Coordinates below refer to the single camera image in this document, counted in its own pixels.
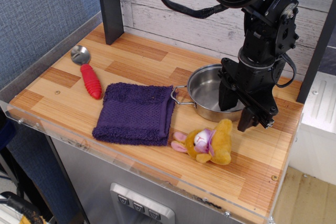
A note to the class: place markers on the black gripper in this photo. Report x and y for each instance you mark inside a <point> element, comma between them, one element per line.
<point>253,88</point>

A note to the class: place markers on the stainless steel pot bowl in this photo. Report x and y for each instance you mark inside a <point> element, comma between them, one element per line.
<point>203,89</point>

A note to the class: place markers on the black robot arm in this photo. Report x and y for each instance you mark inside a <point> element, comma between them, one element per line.
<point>269,27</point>

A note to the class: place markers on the purple folded towel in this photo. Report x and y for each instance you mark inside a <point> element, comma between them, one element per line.
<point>135,115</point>

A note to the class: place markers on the yellow plush bunny toy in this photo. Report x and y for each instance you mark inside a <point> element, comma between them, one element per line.
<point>206,145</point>

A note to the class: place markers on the white toy sink counter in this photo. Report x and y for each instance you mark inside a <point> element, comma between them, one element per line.
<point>313,151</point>

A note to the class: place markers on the clear acrylic edge guard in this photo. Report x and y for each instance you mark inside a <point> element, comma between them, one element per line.
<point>244,191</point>

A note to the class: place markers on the silver dispenser button panel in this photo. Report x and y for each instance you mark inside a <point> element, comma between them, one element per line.
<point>132,207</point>

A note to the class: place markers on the stainless toy fridge cabinet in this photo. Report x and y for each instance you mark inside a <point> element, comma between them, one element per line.
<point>91,177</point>

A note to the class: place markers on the yellow cloth item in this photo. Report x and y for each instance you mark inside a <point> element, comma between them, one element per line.
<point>31,220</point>

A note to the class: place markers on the dark right support post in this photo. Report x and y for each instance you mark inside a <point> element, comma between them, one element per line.
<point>317,55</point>

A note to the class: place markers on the dark support post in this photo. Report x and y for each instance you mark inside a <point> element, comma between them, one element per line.
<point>317,55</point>
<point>112,20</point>

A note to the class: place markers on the red handled metal scoop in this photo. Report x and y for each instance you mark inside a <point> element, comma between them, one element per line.
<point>81,56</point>

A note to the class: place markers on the dark left support post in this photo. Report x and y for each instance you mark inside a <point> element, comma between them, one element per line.
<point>112,20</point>

